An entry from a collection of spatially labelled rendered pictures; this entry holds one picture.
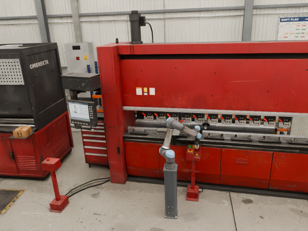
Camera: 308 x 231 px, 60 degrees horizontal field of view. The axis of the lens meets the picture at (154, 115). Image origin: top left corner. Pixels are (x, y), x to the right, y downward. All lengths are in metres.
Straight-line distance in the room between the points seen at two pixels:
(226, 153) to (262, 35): 4.84
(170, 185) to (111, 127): 1.34
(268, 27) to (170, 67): 4.85
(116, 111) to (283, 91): 2.41
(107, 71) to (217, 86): 1.62
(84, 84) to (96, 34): 5.05
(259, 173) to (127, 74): 2.49
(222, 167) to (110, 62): 2.33
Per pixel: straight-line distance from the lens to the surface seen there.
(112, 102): 4.10
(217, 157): 4.22
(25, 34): 9.76
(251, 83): 3.94
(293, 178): 4.50
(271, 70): 3.94
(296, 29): 8.51
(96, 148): 4.97
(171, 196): 3.76
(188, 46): 3.84
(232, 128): 4.43
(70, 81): 3.87
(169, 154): 3.45
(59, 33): 9.15
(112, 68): 3.96
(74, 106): 3.93
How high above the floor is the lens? 2.64
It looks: 20 degrees down
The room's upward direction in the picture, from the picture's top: 2 degrees counter-clockwise
